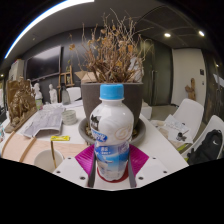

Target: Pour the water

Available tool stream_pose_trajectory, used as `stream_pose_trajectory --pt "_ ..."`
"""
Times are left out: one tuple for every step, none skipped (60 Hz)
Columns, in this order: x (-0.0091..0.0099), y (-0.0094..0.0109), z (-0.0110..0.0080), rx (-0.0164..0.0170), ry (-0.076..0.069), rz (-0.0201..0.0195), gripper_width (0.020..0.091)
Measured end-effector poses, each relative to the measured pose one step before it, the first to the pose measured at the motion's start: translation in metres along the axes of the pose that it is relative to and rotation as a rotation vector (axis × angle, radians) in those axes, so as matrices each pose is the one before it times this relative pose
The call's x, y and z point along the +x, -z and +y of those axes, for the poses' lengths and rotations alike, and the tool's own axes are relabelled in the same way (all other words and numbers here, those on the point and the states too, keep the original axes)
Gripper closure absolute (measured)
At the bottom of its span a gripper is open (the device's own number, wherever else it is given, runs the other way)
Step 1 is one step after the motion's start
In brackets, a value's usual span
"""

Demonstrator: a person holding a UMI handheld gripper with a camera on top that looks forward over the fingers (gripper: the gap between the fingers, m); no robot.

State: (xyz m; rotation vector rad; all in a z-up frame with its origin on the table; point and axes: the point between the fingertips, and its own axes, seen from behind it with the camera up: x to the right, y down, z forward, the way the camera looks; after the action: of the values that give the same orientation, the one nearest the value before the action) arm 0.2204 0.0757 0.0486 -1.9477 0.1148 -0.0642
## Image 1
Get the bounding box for grey spray bottle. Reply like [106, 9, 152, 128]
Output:
[60, 84, 72, 105]

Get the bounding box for cardboard box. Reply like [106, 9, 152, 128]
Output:
[74, 69, 98, 84]

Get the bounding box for tan wooden board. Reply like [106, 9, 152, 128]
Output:
[1, 131, 89, 166]

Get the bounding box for stack of papers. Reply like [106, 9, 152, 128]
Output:
[163, 114, 194, 144]

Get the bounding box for white mug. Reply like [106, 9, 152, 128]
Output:
[33, 148, 65, 174]

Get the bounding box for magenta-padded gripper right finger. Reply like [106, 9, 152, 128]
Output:
[126, 143, 171, 189]

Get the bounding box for black backpack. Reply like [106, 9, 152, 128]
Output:
[187, 129, 224, 166]

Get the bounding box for recessed ceiling spotlights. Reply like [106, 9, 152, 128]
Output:
[163, 30, 205, 38]

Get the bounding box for white chair with papers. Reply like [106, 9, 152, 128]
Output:
[149, 98, 205, 134]

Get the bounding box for black wall screen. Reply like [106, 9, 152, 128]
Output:
[25, 45, 63, 82]

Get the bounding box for white plaster figurine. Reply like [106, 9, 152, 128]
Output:
[33, 82, 44, 101]
[48, 83, 58, 104]

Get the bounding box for blue-capped white drink bottle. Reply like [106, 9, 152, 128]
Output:
[89, 83, 135, 182]

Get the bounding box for white chair behind table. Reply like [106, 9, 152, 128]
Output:
[66, 86, 83, 103]

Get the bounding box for white pedestal block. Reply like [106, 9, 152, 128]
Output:
[139, 101, 153, 120]

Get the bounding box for wooden easel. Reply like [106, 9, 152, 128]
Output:
[57, 64, 75, 101]

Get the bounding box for dried plant in grey pot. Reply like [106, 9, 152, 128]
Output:
[68, 9, 154, 129]

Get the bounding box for large white plaster statue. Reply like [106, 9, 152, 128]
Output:
[128, 56, 145, 83]

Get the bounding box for grey plant saucer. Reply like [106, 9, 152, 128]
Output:
[77, 117, 147, 146]

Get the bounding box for long ceiling light panel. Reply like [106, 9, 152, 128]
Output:
[3, 0, 96, 60]

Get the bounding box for yellow flat stick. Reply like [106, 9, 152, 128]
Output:
[50, 135, 71, 142]

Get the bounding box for wooden figure sculpture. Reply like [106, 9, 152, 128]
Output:
[184, 77, 197, 102]

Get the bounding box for bronze relief sculpture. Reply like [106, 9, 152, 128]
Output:
[3, 77, 38, 134]

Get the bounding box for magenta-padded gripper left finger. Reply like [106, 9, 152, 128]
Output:
[52, 143, 98, 189]

